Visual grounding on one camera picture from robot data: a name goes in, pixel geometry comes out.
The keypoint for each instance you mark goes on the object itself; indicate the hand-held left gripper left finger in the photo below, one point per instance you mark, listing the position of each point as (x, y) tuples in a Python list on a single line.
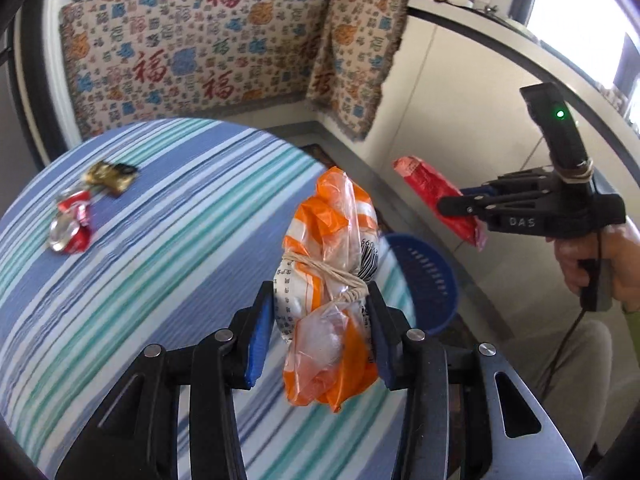
[(260, 342)]

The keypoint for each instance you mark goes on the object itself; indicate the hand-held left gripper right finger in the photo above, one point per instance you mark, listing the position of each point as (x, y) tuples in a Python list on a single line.
[(382, 355)]

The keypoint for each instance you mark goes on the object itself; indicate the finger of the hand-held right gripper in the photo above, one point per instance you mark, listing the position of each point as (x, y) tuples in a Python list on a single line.
[(465, 206), (520, 180)]

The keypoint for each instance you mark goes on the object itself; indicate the red snack packet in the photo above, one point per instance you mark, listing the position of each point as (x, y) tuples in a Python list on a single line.
[(430, 185)]

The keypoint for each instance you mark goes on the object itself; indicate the blue plastic basket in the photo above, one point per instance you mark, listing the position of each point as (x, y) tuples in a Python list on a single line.
[(425, 270)]

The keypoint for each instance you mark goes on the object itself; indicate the orange white plastic bag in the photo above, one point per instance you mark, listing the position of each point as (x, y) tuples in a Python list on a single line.
[(325, 220)]

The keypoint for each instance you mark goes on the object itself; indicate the person's right hand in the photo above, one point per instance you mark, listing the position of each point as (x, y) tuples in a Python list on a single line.
[(567, 260)]

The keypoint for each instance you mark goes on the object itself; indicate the striped tablecloth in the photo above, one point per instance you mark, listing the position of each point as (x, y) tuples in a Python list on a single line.
[(150, 260)]

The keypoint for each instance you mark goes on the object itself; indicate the person's leg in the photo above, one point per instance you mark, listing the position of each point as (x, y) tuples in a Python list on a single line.
[(585, 360)]

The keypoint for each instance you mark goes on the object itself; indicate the window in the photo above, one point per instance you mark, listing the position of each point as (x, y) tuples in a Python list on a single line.
[(575, 10)]

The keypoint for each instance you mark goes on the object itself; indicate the printed blanket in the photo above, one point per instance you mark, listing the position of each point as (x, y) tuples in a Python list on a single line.
[(355, 60), (190, 50)]

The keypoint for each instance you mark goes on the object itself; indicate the gold black foil wrapper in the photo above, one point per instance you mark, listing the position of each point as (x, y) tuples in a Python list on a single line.
[(110, 177)]

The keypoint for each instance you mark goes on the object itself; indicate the crushed red soda can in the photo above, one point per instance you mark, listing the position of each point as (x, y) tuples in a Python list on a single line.
[(70, 225)]

